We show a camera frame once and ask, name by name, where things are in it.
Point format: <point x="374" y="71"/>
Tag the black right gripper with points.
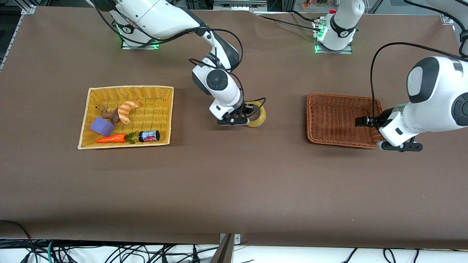
<point x="248" y="109"/>

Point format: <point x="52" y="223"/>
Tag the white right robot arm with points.
<point x="157" y="18"/>

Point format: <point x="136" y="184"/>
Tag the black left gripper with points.
<point x="384" y="115"/>

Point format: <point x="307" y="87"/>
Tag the purple foam cube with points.
<point x="102" y="126"/>

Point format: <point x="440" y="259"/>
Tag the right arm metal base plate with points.
<point x="126" y="44"/>

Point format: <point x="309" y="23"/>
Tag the brown root toy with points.
<point x="109" y="114"/>

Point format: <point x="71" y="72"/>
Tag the brown wicker basket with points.
<point x="336" y="120"/>

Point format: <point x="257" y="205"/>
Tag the grey metal box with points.
<point x="239" y="4"/>

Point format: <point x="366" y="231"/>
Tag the grey metal bar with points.
<point x="223" y="252"/>

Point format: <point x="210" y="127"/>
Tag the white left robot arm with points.
<point x="438" y="95"/>

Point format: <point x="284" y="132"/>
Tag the clear yellowish tape roll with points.
<point x="261" y="118"/>

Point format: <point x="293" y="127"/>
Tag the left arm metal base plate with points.
<point x="349" y="49"/>

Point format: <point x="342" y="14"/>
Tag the toy croissant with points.
<point x="126" y="111"/>

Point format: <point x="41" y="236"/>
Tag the small black can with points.
<point x="149" y="136"/>

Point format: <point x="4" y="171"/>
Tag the silver metal bracket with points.
<point x="237" y="239"/>

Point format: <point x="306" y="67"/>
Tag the yellow wicker basket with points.
<point x="157" y="120"/>

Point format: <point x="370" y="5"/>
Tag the orange toy carrot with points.
<point x="111" y="138"/>

